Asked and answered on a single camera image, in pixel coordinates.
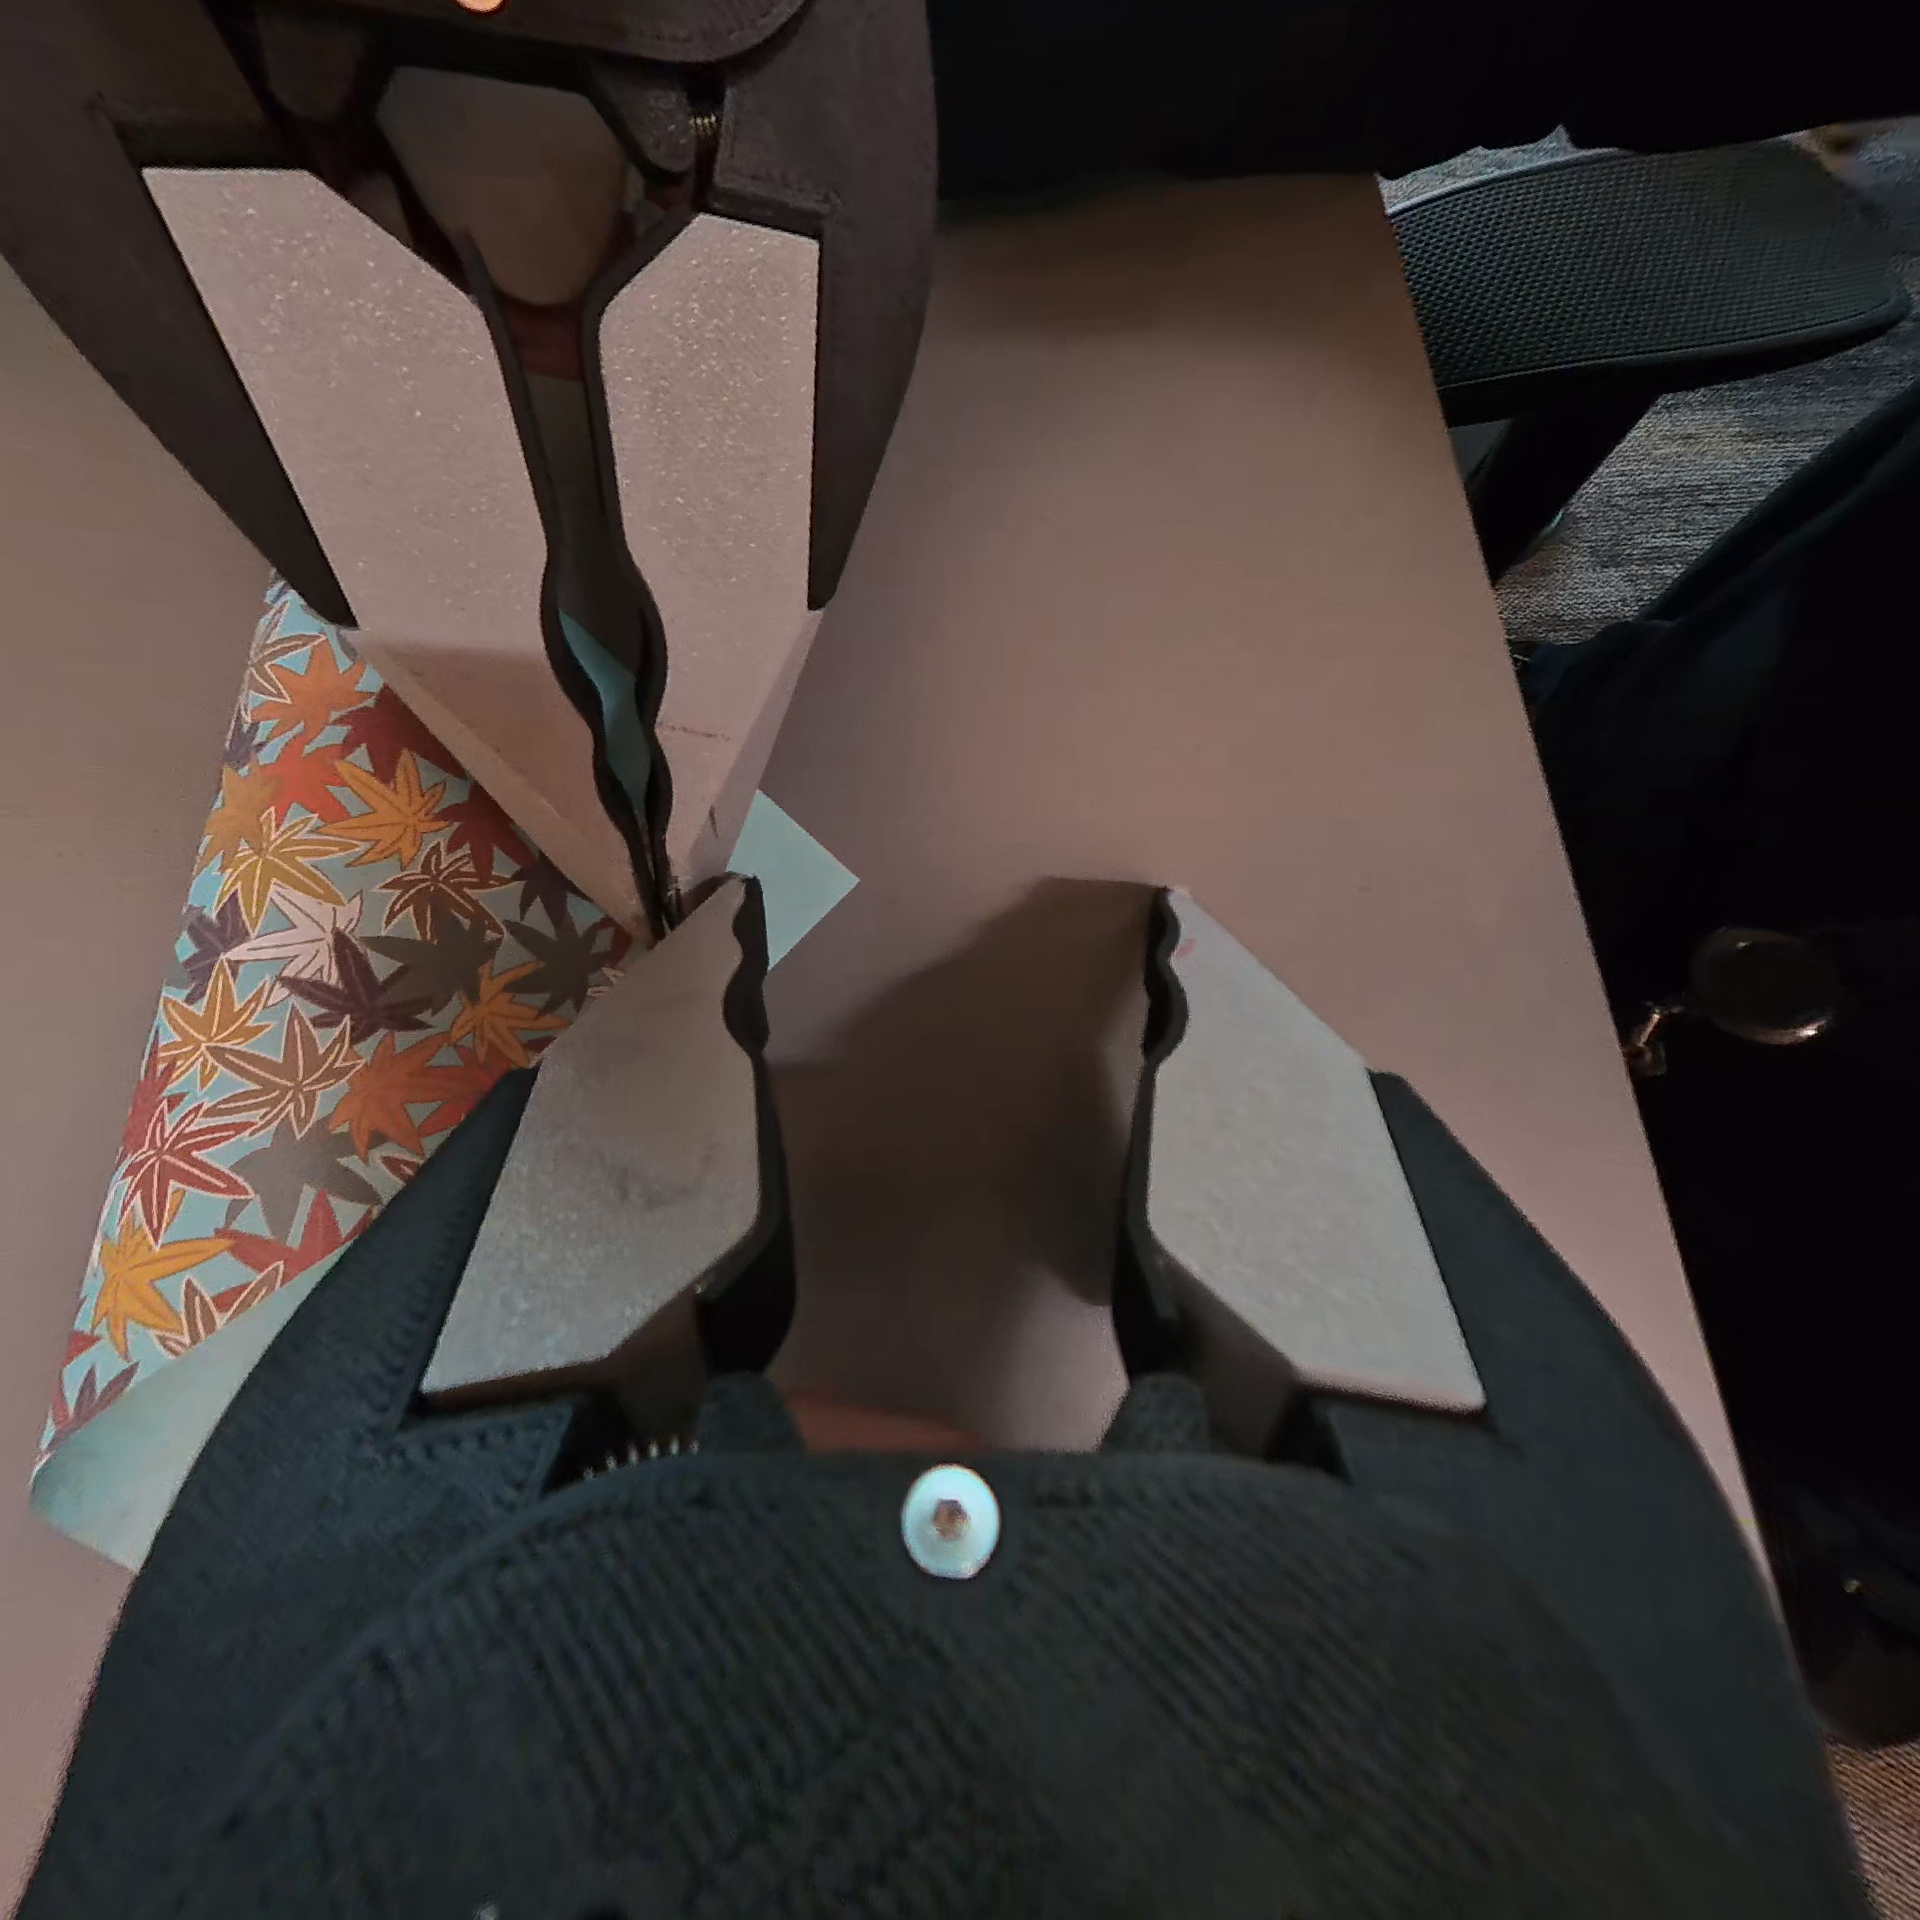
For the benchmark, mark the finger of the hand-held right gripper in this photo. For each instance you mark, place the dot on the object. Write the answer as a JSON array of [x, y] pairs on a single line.
[[720, 450], [389, 421]]

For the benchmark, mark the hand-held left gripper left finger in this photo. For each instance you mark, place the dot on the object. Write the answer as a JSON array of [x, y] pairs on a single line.
[[629, 1170]]

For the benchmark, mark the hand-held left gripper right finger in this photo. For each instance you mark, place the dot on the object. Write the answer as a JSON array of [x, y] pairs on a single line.
[[1291, 1201]]

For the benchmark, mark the leaf-patterned origami paper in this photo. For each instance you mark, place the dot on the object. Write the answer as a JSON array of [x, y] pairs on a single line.
[[301, 974]]

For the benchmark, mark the person's right hand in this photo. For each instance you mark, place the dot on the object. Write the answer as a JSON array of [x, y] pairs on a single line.
[[503, 181]]

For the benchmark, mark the black mesh office chair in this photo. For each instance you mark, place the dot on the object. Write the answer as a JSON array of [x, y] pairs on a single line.
[[1635, 254]]

